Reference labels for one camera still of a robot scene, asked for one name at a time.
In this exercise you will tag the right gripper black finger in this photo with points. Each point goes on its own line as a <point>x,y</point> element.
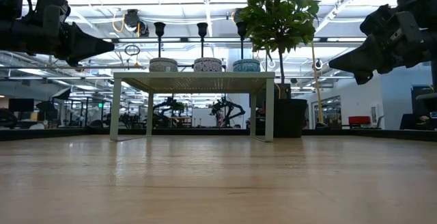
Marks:
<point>364,77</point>
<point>358,58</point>

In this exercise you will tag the grey speckled round tin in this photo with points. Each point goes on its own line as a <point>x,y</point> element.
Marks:
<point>163,65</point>

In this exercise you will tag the white purple patterned round tin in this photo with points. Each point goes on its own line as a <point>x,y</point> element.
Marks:
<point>207,65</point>

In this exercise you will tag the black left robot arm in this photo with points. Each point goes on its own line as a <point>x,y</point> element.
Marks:
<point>12,36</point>

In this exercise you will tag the black background robot arm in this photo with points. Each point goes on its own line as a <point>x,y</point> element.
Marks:
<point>227,109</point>
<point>167,109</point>

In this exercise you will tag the red box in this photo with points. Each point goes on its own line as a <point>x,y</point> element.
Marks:
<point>359,119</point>

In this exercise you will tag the black monitor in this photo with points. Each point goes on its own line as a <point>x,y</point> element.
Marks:
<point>21,104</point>

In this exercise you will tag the person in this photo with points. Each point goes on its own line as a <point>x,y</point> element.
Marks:
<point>423,119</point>

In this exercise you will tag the black plant pot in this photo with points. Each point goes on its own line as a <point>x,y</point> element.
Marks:
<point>290,118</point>

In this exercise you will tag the green leafy potted tree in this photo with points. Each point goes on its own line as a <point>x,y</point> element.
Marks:
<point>280,19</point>

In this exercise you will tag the pale green perforated metal shelf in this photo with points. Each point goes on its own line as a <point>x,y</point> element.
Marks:
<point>191,75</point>

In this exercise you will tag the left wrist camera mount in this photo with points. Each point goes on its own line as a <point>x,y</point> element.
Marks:
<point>51,12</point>

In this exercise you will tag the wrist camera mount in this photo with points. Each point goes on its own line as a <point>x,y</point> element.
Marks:
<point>382,20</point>
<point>51,12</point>

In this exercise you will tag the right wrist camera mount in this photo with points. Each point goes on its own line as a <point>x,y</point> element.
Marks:
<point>382,20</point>

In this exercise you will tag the black station frame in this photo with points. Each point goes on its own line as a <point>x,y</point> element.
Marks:
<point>51,134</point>

